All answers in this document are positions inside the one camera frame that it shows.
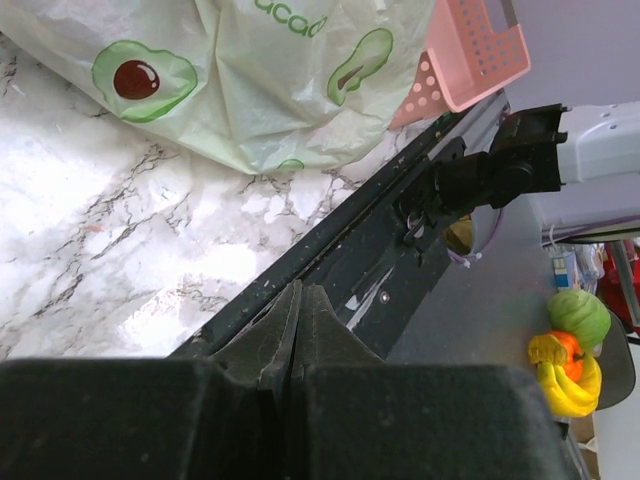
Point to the pink plastic basket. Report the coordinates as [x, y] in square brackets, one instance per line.
[464, 61]

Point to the green cabbage toy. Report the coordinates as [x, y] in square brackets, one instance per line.
[582, 315]

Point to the orange pumpkin toy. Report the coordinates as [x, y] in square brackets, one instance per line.
[568, 354]

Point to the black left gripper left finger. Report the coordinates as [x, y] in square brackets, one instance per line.
[262, 354]

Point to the yellow banana bunch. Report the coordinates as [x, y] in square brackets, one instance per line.
[566, 398]

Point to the grey office chair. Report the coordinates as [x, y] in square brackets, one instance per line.
[617, 366]

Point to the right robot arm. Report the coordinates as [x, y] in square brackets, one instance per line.
[540, 150]

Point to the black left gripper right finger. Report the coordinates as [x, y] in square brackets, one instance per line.
[324, 347]

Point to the green avocado print plastic bag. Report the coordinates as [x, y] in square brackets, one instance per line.
[253, 85]

